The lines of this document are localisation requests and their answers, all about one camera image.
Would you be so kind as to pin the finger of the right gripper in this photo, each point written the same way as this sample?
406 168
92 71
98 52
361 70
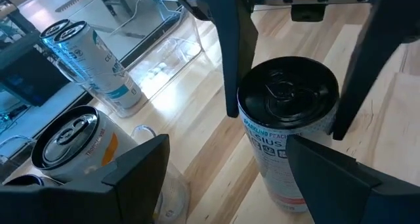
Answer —
233 36
387 20

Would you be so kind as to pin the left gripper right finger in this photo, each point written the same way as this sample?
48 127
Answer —
354 197

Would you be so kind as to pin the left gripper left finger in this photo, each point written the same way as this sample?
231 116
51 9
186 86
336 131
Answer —
82 204

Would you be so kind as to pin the white can orange print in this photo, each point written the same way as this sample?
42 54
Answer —
19 181
82 142

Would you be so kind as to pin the clear plastic bin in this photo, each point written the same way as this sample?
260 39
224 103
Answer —
174 197
164 53

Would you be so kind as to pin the white can peach print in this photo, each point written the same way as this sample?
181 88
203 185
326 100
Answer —
288 96

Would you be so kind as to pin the white can blue print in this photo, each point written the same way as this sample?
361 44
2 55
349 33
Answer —
52 30
98 63

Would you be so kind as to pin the black equipment box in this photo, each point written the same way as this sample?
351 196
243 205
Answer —
29 73

